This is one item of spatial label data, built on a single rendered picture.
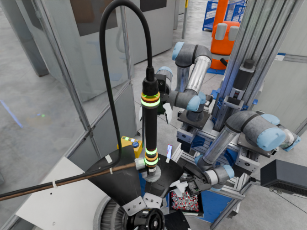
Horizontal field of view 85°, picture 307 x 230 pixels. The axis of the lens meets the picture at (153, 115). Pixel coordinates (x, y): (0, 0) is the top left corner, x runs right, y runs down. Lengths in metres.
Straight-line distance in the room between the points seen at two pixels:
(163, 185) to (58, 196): 0.48
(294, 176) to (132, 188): 0.81
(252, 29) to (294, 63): 1.21
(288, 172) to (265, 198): 1.42
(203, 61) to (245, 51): 0.38
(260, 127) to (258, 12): 0.66
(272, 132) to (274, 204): 1.73
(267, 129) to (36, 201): 1.01
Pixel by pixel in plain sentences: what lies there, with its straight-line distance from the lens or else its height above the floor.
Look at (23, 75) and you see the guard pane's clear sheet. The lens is 1.04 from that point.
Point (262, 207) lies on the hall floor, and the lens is 2.48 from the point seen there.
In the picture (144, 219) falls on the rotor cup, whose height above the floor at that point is 1.26.
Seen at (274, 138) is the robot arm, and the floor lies 1.47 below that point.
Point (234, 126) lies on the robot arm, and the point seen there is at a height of 1.41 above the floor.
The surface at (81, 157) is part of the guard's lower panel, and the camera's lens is 1.55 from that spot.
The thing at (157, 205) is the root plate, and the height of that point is 1.18.
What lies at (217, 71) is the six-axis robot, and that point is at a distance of 4.53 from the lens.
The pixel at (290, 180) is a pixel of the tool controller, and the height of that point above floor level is 1.23.
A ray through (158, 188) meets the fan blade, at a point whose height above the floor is 1.19.
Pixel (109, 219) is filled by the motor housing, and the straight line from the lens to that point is 0.93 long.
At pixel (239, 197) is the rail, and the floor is 0.83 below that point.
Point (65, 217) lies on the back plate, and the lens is 0.93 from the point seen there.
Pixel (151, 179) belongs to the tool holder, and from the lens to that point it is 0.65.
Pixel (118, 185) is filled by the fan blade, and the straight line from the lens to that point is 0.78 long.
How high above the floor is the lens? 2.04
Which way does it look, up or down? 43 degrees down
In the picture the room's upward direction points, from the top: straight up
